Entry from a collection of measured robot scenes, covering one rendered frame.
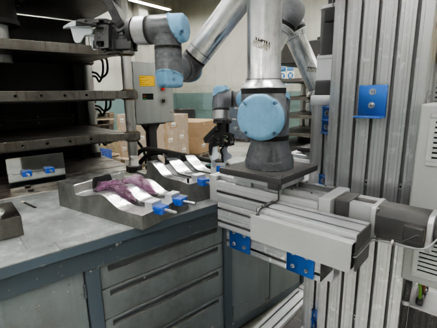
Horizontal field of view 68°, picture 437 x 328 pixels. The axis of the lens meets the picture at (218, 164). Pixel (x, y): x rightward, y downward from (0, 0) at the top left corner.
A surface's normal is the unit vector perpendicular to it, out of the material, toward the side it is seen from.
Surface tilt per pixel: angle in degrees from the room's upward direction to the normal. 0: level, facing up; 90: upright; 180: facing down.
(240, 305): 90
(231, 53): 90
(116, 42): 82
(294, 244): 90
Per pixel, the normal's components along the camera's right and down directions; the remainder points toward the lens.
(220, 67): -0.62, 0.18
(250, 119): -0.28, 0.33
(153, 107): 0.65, 0.15
